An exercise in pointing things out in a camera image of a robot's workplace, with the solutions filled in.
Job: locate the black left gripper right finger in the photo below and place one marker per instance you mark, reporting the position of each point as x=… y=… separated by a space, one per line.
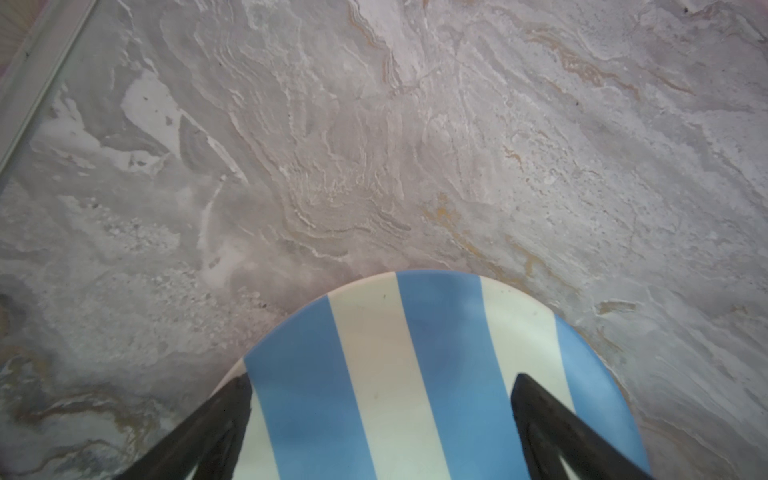
x=555 y=441

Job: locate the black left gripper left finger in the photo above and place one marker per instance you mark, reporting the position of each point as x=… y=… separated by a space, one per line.
x=206 y=445

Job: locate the blue cream striped plate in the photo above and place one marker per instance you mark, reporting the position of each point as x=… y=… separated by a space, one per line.
x=408 y=375

